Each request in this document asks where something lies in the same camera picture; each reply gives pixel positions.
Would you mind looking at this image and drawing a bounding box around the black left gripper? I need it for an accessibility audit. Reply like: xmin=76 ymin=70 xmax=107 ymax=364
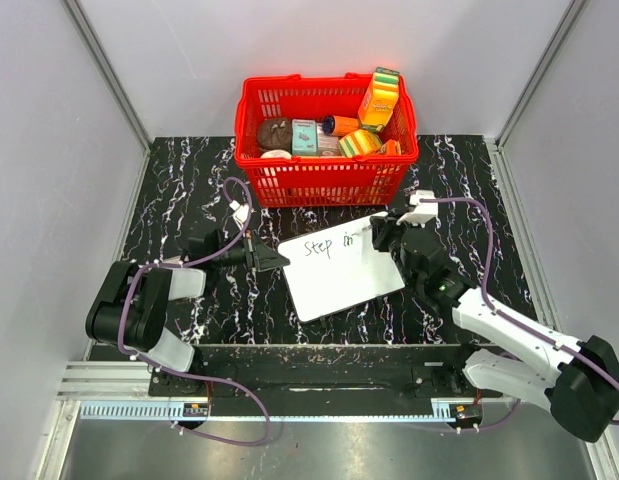
xmin=211 ymin=228 xmax=290 ymax=273

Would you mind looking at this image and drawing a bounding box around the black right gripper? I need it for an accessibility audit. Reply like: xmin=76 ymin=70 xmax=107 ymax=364
xmin=371 ymin=209 xmax=424 ymax=289

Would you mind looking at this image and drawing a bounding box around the small white whiteboard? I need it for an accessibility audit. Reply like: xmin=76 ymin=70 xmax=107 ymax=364
xmin=278 ymin=216 xmax=404 ymax=323

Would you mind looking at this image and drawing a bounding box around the white whiteboard marker pen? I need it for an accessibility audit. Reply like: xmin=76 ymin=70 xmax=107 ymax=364
xmin=352 ymin=225 xmax=373 ymax=236

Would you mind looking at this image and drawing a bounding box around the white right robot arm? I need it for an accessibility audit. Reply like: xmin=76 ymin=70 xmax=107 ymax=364
xmin=370 ymin=211 xmax=619 ymax=443

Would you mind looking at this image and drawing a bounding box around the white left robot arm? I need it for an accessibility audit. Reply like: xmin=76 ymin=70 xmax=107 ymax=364
xmin=85 ymin=230 xmax=290 ymax=396

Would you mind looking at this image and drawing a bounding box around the red plastic shopping basket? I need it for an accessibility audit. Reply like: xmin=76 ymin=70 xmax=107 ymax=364
xmin=234 ymin=73 xmax=419 ymax=208

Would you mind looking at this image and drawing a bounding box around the orange snack packet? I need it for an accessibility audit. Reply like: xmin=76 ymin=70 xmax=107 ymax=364
xmin=377 ymin=139 xmax=402 ymax=156

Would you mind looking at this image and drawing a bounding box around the yellow green sponge pack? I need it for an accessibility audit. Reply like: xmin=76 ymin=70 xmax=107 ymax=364
xmin=338 ymin=129 xmax=382 ymax=158

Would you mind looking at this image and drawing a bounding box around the pink white small box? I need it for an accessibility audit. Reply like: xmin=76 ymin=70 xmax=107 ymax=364
xmin=316 ymin=123 xmax=341 ymax=156

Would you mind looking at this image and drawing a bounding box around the white round lid container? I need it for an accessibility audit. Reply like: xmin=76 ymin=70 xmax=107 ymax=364
xmin=261 ymin=149 xmax=292 ymax=159

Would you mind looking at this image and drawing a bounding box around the orange blue cylindrical can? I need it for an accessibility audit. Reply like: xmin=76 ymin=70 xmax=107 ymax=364
xmin=322 ymin=115 xmax=360 ymax=137

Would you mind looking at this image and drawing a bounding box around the teal white small box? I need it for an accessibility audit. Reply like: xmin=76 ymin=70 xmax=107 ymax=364
xmin=291 ymin=119 xmax=317 ymax=157

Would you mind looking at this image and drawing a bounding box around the brown round bread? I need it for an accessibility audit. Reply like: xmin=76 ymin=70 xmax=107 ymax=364
xmin=256 ymin=117 xmax=293 ymax=151

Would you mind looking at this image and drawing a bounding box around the orange green sponge box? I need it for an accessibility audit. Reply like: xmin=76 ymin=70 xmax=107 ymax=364
xmin=357 ymin=67 xmax=400 ymax=133

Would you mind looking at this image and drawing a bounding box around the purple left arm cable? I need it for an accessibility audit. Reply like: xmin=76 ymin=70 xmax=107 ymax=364
xmin=116 ymin=176 xmax=274 ymax=446

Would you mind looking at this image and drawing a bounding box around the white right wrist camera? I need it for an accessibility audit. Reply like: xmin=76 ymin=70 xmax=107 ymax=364
xmin=397 ymin=190 xmax=438 ymax=227

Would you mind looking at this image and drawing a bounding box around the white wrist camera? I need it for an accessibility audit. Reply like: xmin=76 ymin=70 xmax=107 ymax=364
xmin=229 ymin=200 xmax=251 ymax=229
xmin=397 ymin=190 xmax=438 ymax=227

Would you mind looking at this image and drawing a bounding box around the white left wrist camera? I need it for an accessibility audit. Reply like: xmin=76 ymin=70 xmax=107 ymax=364
xmin=229 ymin=200 xmax=251 ymax=229

